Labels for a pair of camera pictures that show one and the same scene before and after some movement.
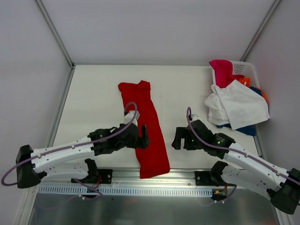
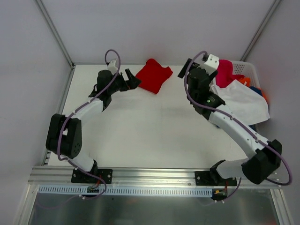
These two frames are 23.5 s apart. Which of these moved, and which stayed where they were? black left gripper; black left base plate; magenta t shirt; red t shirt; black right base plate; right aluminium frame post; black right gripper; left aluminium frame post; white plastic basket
Moved: red t shirt; black left gripper; black right gripper
Stayed: white plastic basket; black left base plate; black right base plate; left aluminium frame post; magenta t shirt; right aluminium frame post
